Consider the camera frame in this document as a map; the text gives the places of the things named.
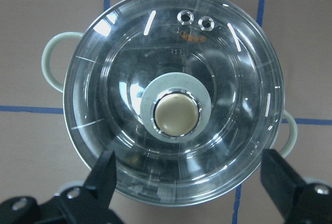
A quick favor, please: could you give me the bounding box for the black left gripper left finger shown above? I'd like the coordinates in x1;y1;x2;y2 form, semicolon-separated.
1;151;122;223

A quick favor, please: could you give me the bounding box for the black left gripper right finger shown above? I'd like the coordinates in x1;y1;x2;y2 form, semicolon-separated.
260;149;331;223

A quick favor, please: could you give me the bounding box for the glass pot lid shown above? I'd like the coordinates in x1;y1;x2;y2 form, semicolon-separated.
64;0;284;206

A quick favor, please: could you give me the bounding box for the pale green electric pot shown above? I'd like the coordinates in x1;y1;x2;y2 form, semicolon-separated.
41;31;298;204

